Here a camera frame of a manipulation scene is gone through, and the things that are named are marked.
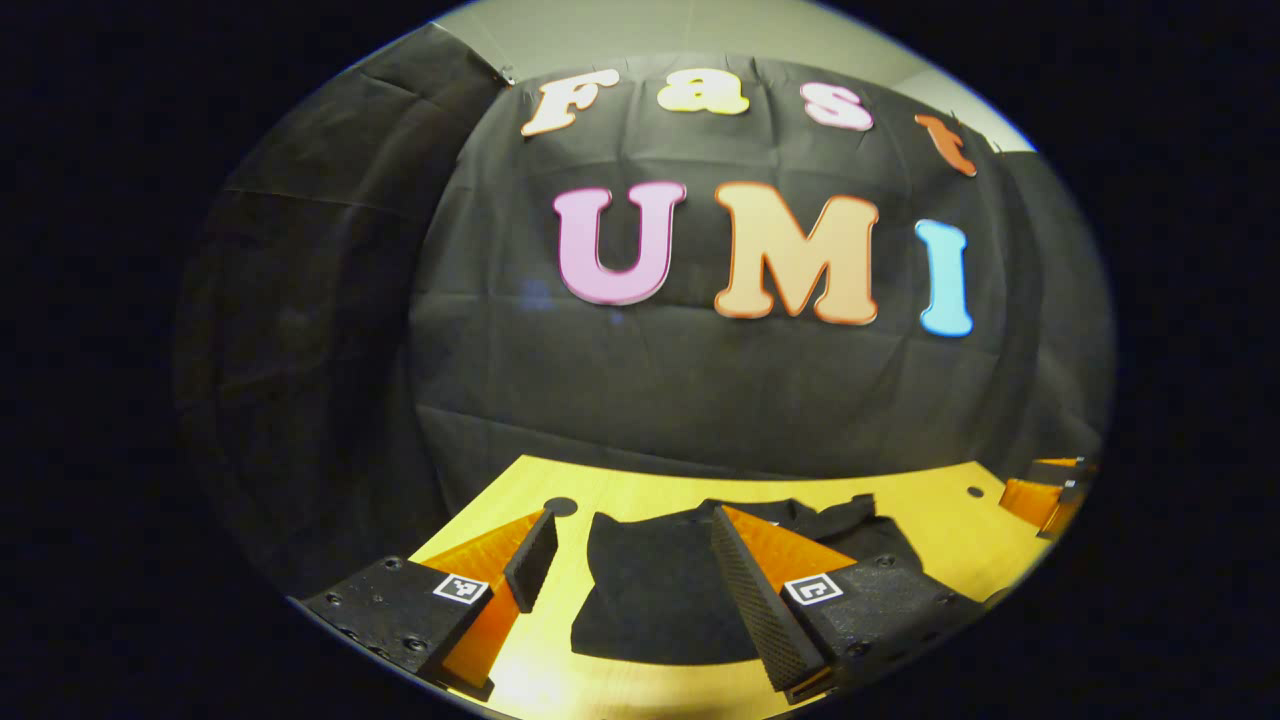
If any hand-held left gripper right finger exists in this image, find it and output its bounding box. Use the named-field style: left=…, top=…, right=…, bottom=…
left=708, top=504, right=989, bottom=706

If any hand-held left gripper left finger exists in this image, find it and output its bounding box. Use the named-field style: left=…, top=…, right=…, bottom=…
left=298, top=508, right=561, bottom=703

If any black buttoned jacket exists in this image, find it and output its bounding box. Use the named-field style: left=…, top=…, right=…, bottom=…
left=570, top=493, right=926, bottom=666

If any black backdrop cloth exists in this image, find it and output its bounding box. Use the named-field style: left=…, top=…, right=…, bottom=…
left=172, top=25, right=1116, bottom=601

